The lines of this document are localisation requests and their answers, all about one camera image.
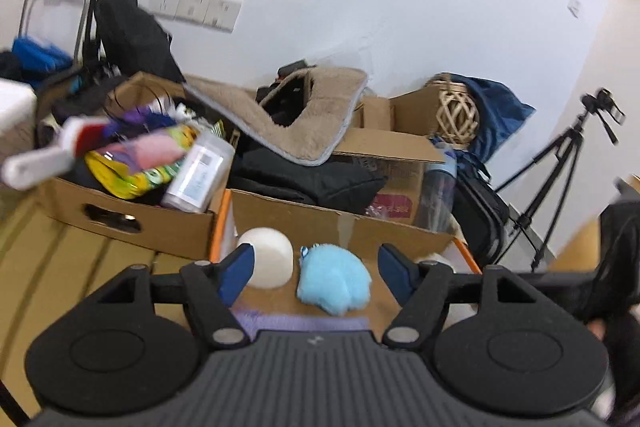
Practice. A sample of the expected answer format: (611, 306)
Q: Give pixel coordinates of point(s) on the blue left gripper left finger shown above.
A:
(234, 272)

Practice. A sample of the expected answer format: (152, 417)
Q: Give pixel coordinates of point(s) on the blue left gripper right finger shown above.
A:
(397, 272)

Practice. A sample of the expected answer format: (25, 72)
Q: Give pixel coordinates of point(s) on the lavender knitted cloth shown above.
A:
(254, 321)

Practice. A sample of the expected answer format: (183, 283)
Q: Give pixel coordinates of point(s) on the white round sponge ball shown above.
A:
(274, 256)

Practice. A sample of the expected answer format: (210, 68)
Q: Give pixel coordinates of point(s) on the light blue fluffy plush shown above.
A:
(333, 279)

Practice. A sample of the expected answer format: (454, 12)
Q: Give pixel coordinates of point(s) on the red cardboard storage box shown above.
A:
(309, 225)

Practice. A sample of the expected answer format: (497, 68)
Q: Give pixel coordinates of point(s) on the white labelled plastic jar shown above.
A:
(200, 175)

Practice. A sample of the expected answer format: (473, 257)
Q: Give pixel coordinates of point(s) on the black bag on floor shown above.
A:
(481, 213)

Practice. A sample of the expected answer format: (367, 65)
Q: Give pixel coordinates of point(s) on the blue plastic water bottle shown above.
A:
(437, 191)

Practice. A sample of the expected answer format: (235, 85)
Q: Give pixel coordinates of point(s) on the black clothing pile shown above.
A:
(337, 185)

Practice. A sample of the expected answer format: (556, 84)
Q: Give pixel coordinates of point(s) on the open brown cardboard box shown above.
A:
(392, 138)

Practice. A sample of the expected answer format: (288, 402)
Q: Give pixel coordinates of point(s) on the yellow green snack bag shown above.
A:
(130, 169)

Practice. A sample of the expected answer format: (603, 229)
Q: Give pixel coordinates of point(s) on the woven rattan ball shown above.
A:
(457, 116)

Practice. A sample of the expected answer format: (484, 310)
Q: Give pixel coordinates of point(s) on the dark blue cloth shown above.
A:
(502, 114)

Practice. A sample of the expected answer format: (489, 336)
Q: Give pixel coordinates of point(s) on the white red lint roller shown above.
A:
(78, 136)

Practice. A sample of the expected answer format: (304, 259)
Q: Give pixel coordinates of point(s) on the black trolley with bag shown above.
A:
(120, 35)

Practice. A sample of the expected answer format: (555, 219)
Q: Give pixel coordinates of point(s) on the metal folding stool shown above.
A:
(57, 22)

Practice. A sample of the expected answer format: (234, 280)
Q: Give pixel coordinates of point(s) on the brown cardboard box with handle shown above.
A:
(170, 231)

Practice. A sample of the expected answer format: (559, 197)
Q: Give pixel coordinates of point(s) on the black camera tripod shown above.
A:
(565, 148)

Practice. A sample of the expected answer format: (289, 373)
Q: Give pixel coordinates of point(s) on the white wall socket strip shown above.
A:
(221, 15)

